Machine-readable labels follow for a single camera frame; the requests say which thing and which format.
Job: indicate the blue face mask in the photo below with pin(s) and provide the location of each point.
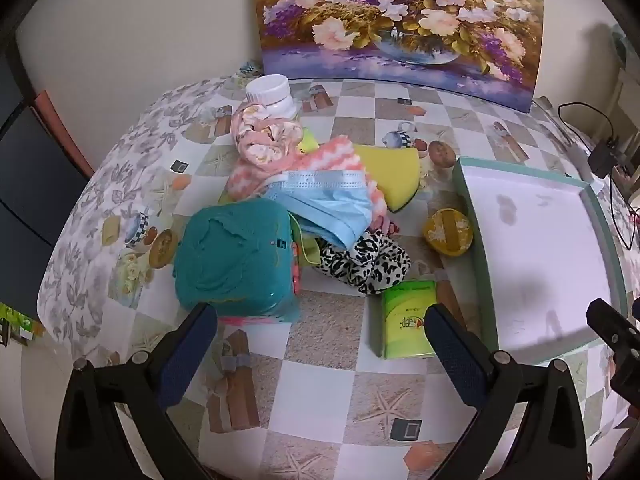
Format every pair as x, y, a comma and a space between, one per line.
325, 205

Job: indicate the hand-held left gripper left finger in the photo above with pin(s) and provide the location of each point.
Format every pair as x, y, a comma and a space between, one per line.
187, 355

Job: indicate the dark cabinet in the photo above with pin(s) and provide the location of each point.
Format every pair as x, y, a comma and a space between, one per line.
30, 185

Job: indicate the white box with green rim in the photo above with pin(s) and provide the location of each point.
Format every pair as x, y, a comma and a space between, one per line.
540, 240

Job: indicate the checkered printed tablecloth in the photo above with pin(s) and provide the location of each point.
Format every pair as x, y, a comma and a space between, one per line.
320, 410

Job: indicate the yellow sponge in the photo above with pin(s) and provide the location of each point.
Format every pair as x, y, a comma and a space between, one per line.
390, 170

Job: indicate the flower painting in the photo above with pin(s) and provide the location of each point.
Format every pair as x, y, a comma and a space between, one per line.
400, 20

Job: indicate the pink white zigzag fluffy towel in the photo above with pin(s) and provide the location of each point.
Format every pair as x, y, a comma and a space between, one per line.
325, 157

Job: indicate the lime green cloth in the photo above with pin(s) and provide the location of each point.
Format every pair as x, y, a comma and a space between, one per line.
307, 252

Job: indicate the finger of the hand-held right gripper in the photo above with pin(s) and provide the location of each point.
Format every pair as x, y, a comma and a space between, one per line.
617, 330

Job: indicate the pink floral cloth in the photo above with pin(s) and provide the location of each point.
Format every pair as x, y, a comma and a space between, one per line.
265, 135

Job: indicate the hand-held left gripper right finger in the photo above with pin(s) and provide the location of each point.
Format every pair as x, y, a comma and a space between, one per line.
452, 355

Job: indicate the white pill bottle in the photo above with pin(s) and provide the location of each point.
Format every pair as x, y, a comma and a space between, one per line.
267, 91

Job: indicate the green tissue packet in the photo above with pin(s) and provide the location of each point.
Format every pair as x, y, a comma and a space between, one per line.
400, 315

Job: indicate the black white leopard print cloth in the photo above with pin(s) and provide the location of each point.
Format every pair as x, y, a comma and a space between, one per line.
370, 260

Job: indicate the green printed packet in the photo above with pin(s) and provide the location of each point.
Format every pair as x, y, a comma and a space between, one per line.
20, 325

